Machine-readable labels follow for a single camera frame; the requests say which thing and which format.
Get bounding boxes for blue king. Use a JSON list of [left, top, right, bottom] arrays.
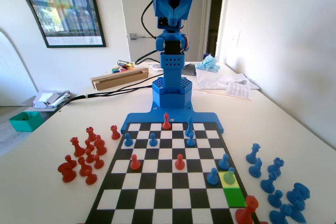
[[184, 115, 195, 137]]

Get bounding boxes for metal door handle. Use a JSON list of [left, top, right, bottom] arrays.
[[129, 33, 158, 41]]

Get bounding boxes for printed paper sheet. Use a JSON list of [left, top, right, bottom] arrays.
[[225, 81, 253, 101]]

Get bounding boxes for framed map poster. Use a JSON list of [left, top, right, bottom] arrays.
[[0, 0, 107, 49]]

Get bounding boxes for red queen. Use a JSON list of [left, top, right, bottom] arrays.
[[70, 136, 86, 157], [235, 195, 259, 224]]

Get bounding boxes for red king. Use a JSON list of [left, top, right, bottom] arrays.
[[162, 112, 171, 130]]

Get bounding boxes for pile of grey papers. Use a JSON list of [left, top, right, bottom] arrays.
[[32, 90, 77, 110]]

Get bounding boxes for red bishop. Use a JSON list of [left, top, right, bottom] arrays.
[[78, 156, 93, 177]]

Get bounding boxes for green plastic bin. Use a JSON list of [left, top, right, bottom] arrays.
[[8, 111, 44, 133]]

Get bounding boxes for clear plastic bag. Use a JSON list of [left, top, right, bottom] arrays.
[[195, 68, 232, 90]]

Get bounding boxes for black cable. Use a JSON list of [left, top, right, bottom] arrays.
[[86, 73, 156, 97], [134, 49, 162, 65], [56, 84, 154, 110], [141, 0, 158, 39]]

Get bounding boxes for blue queen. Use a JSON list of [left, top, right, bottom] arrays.
[[245, 143, 261, 164]]

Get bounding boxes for yellow green marker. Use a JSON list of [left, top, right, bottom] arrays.
[[117, 59, 136, 68]]

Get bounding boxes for blue bishop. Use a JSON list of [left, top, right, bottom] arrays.
[[269, 204, 293, 224], [260, 171, 279, 194]]

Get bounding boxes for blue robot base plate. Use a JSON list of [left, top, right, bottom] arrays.
[[121, 100, 225, 134]]

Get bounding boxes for black and white chessboard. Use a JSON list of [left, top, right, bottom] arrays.
[[84, 121, 261, 224]]

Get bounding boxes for white door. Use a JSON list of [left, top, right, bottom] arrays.
[[118, 0, 214, 64]]

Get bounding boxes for bag of blue parts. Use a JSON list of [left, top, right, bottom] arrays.
[[195, 54, 221, 74]]

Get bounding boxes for long cardboard box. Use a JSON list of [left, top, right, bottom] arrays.
[[90, 67, 150, 91]]

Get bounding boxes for red rook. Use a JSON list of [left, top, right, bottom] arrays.
[[110, 125, 121, 141], [86, 126, 97, 142]]

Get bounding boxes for coloured small blocks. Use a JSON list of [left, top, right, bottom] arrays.
[[111, 66, 133, 74]]

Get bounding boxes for blue rook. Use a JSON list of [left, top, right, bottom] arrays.
[[267, 157, 285, 177]]

